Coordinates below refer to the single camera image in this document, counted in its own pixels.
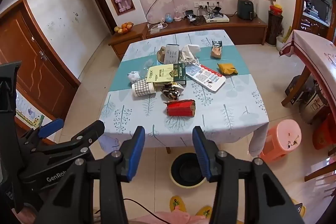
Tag wooden television cabinet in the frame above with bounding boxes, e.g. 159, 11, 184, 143
108, 14, 268, 62

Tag crumpled white tissue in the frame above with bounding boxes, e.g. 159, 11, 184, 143
128, 70, 141, 82

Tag pink dumbbells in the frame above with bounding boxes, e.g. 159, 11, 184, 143
115, 0, 132, 13

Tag brown wooden door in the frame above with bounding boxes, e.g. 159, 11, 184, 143
0, 0, 81, 140

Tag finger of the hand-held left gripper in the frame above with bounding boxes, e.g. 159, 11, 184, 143
31, 120, 105, 159
24, 119, 65, 146

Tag white wall sockets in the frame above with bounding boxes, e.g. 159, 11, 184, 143
194, 0, 220, 8

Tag pale yellow carton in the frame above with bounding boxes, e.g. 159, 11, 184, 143
146, 64, 175, 85

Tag flat white and red carton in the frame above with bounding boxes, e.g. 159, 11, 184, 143
185, 61, 227, 92

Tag dark green air fryer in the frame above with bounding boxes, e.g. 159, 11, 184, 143
237, 0, 256, 20

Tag checked paper cup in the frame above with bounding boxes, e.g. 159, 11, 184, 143
131, 80, 156, 98

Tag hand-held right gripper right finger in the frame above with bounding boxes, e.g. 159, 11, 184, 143
192, 126, 305, 224

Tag clear plastic bottle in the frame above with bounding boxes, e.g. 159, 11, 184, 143
139, 59, 155, 80

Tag yellow wrapped packet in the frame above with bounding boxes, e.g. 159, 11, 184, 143
217, 63, 238, 76

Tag leaf-patterned teal tablecloth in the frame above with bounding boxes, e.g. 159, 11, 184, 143
98, 29, 269, 157

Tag silver carton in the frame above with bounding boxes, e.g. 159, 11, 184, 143
164, 44, 181, 65

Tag bowl of fruit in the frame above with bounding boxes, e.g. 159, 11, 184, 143
114, 22, 134, 35

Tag tall dark stand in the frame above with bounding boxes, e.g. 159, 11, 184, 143
265, 5, 284, 45

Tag cartoon wall poster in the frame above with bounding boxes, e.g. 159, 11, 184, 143
16, 90, 45, 130

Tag dark green chocolate box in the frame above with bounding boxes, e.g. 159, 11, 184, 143
172, 63, 187, 84

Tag red box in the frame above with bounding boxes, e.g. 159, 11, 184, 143
163, 99, 196, 117

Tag dark bin with yellow rim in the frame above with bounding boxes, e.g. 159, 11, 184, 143
170, 153, 208, 189

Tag red plastic stool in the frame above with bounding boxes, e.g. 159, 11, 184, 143
312, 114, 336, 151

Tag white plastic bag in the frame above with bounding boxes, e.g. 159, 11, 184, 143
179, 44, 201, 65

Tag pink plastic stool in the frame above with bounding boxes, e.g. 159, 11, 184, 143
259, 119, 302, 163

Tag steel cooking pot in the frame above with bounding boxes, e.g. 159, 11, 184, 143
299, 90, 326, 125

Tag dark cardboard box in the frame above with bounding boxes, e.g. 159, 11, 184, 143
285, 74, 315, 106

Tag brown snack bag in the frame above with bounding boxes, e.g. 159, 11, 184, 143
210, 40, 223, 59

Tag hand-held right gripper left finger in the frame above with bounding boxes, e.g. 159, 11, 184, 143
35, 126, 146, 224

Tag black television cable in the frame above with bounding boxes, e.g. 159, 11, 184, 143
146, 0, 162, 25

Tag thin black cable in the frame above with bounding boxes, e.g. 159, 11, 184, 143
94, 198, 163, 224

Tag white set-top box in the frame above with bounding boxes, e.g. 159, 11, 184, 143
205, 15, 230, 23

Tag crumpled black and beige wrapper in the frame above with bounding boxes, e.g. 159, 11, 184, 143
160, 82, 184, 101

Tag yellow slipper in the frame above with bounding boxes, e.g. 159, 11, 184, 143
169, 196, 187, 212
196, 205, 213, 219

